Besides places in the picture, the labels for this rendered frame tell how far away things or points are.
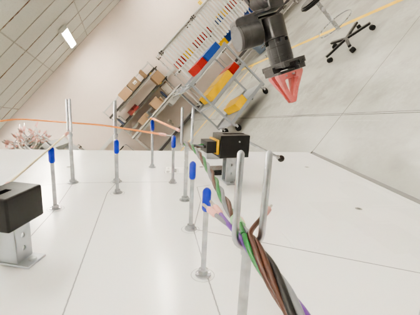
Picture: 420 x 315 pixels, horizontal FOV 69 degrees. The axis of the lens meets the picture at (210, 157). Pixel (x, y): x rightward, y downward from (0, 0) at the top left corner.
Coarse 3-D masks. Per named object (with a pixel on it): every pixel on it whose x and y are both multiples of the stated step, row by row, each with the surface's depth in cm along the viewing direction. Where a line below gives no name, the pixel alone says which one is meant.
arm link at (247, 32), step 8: (272, 0) 67; (280, 0) 68; (264, 8) 68; (272, 8) 68; (248, 16) 68; (256, 16) 69; (232, 24) 69; (240, 24) 68; (248, 24) 68; (256, 24) 68; (232, 32) 70; (240, 32) 67; (248, 32) 68; (256, 32) 68; (232, 40) 72; (240, 40) 68; (248, 40) 68; (256, 40) 69; (240, 48) 70; (248, 48) 70
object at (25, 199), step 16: (0, 192) 28; (16, 192) 28; (32, 192) 29; (0, 208) 26; (16, 208) 27; (32, 208) 29; (0, 224) 26; (16, 224) 27; (0, 240) 28; (16, 240) 28; (0, 256) 29; (16, 256) 29; (32, 256) 30
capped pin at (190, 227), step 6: (192, 162) 36; (192, 168) 36; (192, 174) 36; (192, 180) 36; (192, 186) 36; (192, 192) 37; (192, 198) 37; (192, 204) 37; (192, 210) 37; (192, 216) 37; (192, 222) 38; (186, 228) 38; (192, 228) 38
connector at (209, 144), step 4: (204, 140) 54; (208, 140) 54; (212, 140) 54; (204, 144) 53; (208, 144) 52; (212, 144) 53; (216, 144) 53; (204, 148) 53; (208, 148) 53; (212, 148) 53; (208, 152) 53; (212, 152) 53
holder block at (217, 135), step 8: (216, 136) 54; (224, 136) 53; (232, 136) 53; (240, 136) 54; (248, 136) 54; (224, 144) 53; (232, 144) 54; (240, 144) 54; (248, 144) 55; (224, 152) 53; (232, 152) 54; (248, 152) 55
